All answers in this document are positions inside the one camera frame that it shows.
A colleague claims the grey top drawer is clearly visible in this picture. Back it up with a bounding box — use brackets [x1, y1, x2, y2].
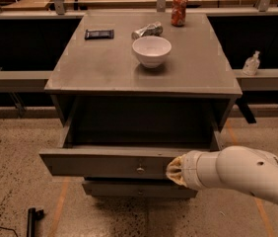
[39, 123, 223, 180]

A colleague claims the grey drawer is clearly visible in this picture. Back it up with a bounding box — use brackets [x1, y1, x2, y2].
[39, 123, 223, 180]
[82, 178, 197, 198]

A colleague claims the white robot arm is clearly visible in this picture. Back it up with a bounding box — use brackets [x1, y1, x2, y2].
[166, 146, 278, 205]

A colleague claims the grey bottom drawer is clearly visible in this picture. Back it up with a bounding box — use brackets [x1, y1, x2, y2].
[82, 178, 197, 198]

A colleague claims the grey wooden drawer cabinet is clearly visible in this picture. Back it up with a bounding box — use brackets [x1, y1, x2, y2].
[45, 11, 242, 147]

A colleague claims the white ceramic bowl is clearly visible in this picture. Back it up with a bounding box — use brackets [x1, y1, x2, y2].
[132, 36, 172, 68]

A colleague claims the crushed silver can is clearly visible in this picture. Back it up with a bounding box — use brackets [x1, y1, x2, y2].
[131, 22, 163, 40]

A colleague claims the orange soda can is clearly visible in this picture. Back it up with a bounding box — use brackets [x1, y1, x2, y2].
[172, 0, 188, 27]

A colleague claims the metal railing frame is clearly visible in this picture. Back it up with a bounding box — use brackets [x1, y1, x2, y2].
[0, 7, 278, 116]

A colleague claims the black floor post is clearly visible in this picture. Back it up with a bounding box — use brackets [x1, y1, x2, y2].
[27, 207, 44, 237]

